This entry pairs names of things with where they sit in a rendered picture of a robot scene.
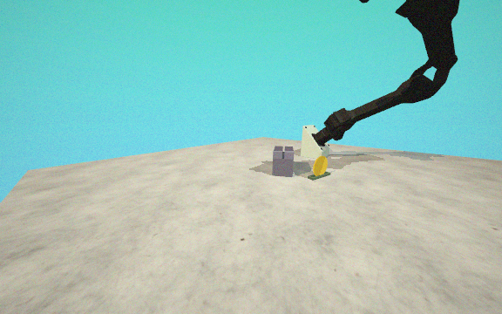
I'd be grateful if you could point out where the gold coin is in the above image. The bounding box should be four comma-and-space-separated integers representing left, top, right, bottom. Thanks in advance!
313, 156, 328, 176

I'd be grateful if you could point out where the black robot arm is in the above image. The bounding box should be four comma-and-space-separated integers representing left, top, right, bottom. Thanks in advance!
311, 0, 459, 147

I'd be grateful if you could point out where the dark green rectangular holder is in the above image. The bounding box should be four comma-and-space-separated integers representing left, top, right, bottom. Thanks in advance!
308, 171, 330, 181

